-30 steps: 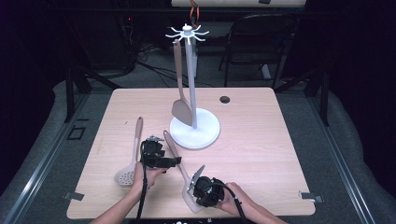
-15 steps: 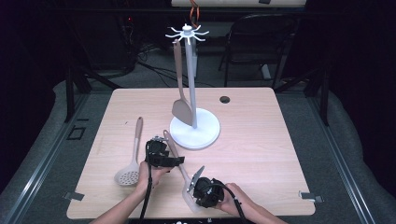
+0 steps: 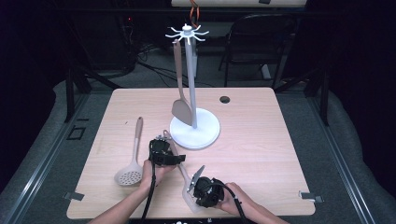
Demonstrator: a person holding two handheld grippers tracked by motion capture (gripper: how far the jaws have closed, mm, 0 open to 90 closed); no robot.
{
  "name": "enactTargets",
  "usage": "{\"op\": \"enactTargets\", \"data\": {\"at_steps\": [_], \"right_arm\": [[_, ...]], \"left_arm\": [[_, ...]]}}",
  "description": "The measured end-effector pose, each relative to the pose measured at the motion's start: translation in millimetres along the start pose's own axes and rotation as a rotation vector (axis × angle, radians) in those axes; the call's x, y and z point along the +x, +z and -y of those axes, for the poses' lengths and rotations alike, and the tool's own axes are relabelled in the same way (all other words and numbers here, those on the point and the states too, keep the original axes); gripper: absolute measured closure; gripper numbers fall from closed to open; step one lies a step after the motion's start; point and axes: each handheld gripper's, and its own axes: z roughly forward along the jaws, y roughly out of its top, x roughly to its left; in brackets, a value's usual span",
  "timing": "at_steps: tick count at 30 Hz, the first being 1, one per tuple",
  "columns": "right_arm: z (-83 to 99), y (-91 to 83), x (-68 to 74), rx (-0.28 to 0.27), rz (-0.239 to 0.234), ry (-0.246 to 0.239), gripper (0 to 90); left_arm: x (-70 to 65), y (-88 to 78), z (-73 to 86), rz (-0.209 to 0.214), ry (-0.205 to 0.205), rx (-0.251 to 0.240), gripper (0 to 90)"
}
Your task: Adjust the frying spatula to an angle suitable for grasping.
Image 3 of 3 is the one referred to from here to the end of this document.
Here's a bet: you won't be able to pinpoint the dark equipment with red light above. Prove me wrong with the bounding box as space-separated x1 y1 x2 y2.
115 12 138 73

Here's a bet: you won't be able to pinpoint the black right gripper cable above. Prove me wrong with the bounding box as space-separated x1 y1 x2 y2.
211 181 248 224

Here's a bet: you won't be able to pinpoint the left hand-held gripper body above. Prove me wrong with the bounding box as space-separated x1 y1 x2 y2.
148 134 176 167

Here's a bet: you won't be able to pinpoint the person's left hand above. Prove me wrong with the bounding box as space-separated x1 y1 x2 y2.
138 159 177 194

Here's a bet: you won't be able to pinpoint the beige solid spatula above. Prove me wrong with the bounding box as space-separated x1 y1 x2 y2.
171 38 194 127

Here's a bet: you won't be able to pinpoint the metal table bracket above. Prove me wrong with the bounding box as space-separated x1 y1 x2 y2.
64 191 85 202
298 190 325 203

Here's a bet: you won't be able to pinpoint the beige perforated skimmer spoon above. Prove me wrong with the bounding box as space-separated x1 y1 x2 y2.
113 116 145 187

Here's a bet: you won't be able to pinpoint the person's right hand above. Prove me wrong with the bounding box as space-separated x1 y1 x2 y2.
217 182 253 217

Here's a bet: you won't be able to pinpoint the orange hanging cable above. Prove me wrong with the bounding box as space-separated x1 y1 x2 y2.
189 0 201 29

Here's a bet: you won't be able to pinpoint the black metal stand frame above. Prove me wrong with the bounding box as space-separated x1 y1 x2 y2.
274 66 331 127
64 66 122 123

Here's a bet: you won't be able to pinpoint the beige slotted spatula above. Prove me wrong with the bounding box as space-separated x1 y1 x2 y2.
163 129 205 215

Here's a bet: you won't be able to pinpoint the white utensil rack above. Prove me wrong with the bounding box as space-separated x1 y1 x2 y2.
164 23 221 151

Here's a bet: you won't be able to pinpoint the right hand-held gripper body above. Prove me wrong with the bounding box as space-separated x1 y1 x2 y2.
187 164 225 209

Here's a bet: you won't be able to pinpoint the black folding chair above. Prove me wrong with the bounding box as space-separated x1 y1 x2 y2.
218 13 298 90

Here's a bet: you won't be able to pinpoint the aluminium floor rail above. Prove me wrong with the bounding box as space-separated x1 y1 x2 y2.
1 92 90 224
306 92 377 224

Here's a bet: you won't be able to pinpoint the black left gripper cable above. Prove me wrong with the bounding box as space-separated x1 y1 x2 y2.
141 148 157 224

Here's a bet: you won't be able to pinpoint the black floor cables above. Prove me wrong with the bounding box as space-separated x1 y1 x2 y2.
136 43 216 89

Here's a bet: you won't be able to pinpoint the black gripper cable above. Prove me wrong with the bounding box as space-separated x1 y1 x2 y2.
141 148 157 224
211 181 248 224

